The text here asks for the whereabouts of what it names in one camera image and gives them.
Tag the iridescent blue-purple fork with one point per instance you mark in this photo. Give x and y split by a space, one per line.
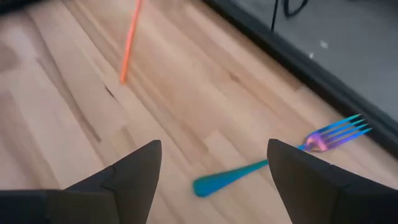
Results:
224 180

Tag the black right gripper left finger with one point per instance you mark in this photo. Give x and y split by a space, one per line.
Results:
109 196

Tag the orange straw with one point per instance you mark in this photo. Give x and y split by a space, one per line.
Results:
130 40

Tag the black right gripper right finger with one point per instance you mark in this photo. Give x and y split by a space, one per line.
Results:
317 193

